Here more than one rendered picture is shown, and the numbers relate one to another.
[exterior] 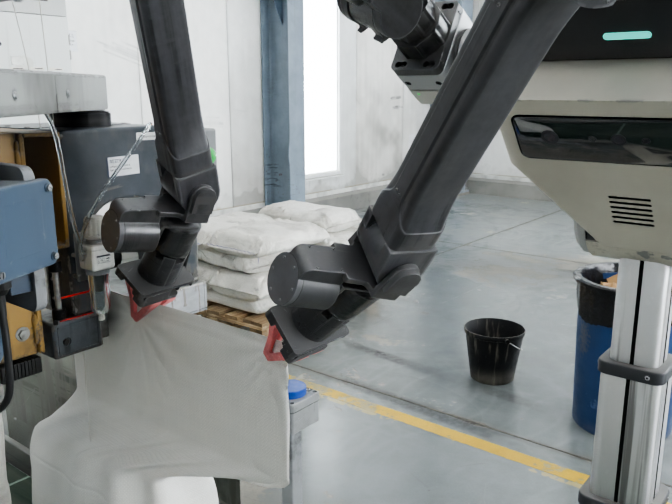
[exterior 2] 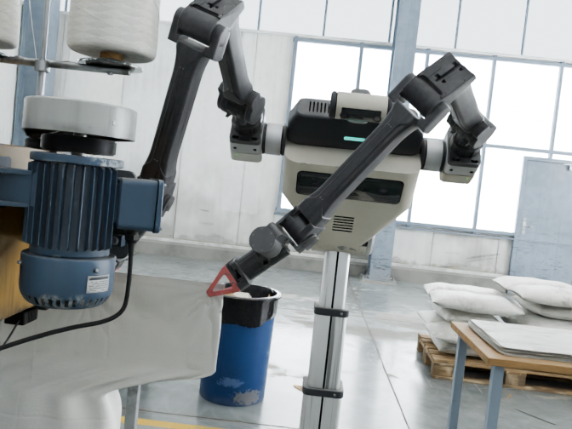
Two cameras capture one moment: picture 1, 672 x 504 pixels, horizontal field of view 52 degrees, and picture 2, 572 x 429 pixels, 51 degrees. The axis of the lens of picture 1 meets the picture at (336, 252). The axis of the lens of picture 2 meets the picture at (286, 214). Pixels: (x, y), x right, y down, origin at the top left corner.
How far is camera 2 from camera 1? 0.83 m
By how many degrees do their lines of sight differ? 37
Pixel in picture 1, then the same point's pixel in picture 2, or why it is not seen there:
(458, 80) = (366, 151)
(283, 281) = (263, 241)
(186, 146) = (170, 169)
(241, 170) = not seen: outside the picture
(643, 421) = (339, 338)
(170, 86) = (177, 134)
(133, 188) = not seen: hidden behind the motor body
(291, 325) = (242, 270)
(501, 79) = (383, 153)
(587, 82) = (336, 158)
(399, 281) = (311, 242)
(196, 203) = (167, 203)
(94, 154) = not seen: hidden behind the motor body
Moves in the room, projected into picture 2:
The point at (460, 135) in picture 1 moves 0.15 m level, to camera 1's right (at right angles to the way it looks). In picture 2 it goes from (361, 174) to (410, 180)
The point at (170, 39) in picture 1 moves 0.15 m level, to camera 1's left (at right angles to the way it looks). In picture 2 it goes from (187, 110) to (117, 98)
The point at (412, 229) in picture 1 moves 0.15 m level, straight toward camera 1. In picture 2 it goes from (325, 215) to (368, 223)
